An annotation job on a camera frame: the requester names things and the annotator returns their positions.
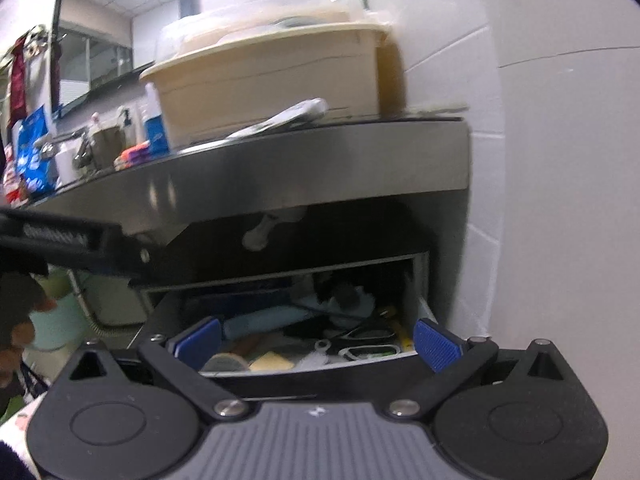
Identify orange and purple small box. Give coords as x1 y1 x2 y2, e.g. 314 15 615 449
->
114 141 151 171

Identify black handled scissors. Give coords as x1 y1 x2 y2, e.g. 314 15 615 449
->
317 327 401 362

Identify brown wooden stick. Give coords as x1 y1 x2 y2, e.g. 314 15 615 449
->
229 334 264 358

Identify light blue cylindrical device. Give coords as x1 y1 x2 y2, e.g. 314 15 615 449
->
222 306 316 340

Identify blue box on counter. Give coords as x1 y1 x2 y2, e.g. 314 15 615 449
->
143 82 169 156

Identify beige plastic storage tub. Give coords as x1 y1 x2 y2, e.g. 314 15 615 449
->
140 20 390 148

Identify olive green mug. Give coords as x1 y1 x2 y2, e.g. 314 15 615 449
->
90 126 126 170

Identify chrome faucet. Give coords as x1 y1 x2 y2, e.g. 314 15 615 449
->
34 127 93 170

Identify white toothpaste tube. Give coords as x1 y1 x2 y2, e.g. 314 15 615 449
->
226 98 329 140

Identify wall mirror with dark frame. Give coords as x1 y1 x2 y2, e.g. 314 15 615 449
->
54 0 198 115

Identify mint green plastic basin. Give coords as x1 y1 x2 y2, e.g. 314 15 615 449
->
29 294 89 351

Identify steel-fronted black counter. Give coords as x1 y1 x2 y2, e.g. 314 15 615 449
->
29 119 471 234

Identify white plastic pipe fitting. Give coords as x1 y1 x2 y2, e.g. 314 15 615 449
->
242 206 307 252

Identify blue snack bag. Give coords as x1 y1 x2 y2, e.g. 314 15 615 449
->
16 106 54 200

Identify person's left hand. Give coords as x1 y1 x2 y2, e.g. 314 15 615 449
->
1 273 56 389

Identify yellow sticky note pad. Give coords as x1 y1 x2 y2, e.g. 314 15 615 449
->
250 351 295 373

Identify white cup by faucet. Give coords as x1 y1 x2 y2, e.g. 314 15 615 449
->
54 148 82 188

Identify corrugated metal drain hose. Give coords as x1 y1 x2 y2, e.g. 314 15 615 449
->
67 268 144 335

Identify white drawer with black front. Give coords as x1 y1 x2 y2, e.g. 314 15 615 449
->
131 252 433 382

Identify roll of white tape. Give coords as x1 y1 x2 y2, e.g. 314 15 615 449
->
201 352 250 373

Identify white bristle brush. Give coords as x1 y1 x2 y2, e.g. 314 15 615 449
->
294 339 331 370

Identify yellow utility knife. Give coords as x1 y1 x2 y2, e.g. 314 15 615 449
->
392 321 414 352

